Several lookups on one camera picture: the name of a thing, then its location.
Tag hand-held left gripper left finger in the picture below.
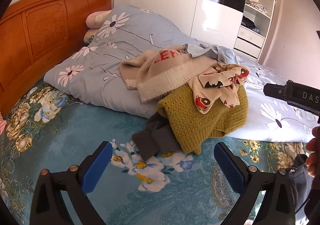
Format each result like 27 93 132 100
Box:
29 141 113 225

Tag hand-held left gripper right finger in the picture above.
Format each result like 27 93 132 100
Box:
214 142 297 225

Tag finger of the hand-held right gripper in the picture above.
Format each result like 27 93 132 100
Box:
264 84 287 98

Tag light blue shirt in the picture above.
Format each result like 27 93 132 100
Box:
185 43 242 64

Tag dark folded clothes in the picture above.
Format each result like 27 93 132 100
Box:
241 17 257 28

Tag light folded clothes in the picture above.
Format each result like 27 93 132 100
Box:
246 1 267 14

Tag person's right hand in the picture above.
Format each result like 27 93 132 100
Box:
306 126 320 178

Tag teal floral bed sheet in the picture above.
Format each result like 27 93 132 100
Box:
0 75 320 225

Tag white open shelf unit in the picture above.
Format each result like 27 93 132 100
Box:
234 0 277 59

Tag olive green knit sweater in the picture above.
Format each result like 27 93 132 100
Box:
157 85 248 155

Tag cream cartoon print garment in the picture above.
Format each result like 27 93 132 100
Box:
189 63 250 114

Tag dark grey garment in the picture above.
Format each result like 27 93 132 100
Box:
132 111 180 161

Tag person's dark grey jacket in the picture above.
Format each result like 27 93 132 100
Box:
285 154 320 225

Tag light blue floral duvet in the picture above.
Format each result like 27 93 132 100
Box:
44 4 318 143

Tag pink knit cloth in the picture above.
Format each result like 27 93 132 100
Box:
0 113 7 138

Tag beige sweater with red letters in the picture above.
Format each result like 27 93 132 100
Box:
119 49 217 103

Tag pink cartoon print pillow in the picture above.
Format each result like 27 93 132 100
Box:
84 28 100 44

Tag white wardrobe with black stripe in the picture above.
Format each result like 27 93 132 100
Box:
114 0 250 46

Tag plain pink pillow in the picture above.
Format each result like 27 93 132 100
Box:
86 10 112 28

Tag orange wooden headboard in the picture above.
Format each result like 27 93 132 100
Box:
0 0 112 116

